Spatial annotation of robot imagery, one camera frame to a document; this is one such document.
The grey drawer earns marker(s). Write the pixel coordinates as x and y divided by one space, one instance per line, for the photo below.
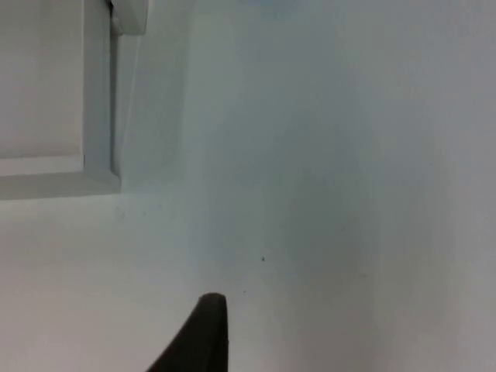
46 97

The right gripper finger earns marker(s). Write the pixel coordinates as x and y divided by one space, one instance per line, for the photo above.
205 341

